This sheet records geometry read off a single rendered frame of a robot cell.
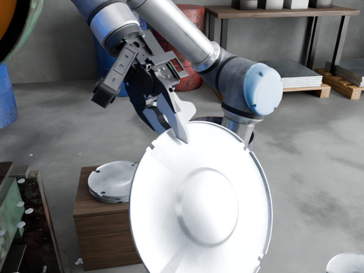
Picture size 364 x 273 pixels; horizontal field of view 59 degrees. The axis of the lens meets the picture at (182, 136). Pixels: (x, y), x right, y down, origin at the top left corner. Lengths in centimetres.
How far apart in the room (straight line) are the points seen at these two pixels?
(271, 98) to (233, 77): 11
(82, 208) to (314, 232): 123
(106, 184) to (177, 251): 108
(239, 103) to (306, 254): 118
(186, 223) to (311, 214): 162
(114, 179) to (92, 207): 17
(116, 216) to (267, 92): 93
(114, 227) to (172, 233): 103
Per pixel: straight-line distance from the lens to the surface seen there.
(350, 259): 149
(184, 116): 53
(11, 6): 120
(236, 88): 82
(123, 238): 158
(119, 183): 155
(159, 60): 55
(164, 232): 50
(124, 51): 54
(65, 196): 221
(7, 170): 104
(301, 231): 196
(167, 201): 51
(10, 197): 122
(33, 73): 443
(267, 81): 81
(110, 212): 148
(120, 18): 57
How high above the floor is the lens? 129
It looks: 28 degrees down
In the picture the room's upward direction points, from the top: straight up
